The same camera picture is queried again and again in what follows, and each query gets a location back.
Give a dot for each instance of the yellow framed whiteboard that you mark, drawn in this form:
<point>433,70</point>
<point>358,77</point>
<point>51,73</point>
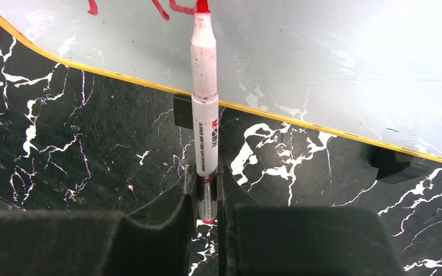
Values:
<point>366,70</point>

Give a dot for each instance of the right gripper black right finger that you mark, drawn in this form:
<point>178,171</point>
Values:
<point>259,239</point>

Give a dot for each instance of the red white marker pen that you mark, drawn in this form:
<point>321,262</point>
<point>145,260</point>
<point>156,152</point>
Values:
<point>205,110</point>

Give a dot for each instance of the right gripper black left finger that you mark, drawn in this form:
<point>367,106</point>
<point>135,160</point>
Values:
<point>152,240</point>

